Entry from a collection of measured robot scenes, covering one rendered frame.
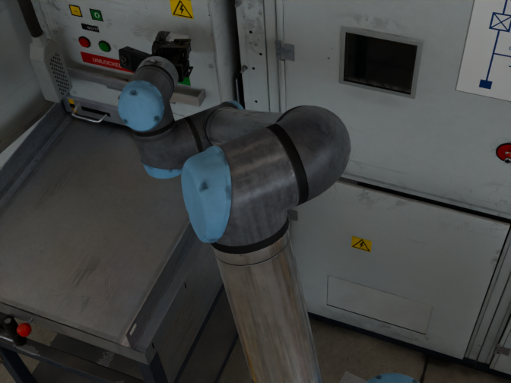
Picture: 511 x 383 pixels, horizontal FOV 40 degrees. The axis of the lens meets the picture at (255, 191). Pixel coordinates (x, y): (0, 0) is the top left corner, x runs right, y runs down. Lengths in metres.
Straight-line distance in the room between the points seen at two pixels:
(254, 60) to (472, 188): 0.62
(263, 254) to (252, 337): 0.15
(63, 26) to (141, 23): 0.25
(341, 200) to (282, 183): 1.08
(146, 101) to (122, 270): 0.51
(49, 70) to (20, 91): 0.26
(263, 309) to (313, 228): 1.13
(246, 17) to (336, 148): 0.78
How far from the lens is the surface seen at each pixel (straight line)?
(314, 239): 2.16
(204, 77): 1.78
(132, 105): 1.40
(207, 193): 0.88
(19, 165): 2.03
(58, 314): 1.72
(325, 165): 0.93
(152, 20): 1.74
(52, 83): 1.92
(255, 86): 1.80
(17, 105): 2.15
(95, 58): 1.93
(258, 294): 0.98
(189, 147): 1.46
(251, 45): 1.72
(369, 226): 2.03
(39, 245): 1.85
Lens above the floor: 2.24
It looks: 49 degrees down
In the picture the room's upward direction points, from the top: 5 degrees counter-clockwise
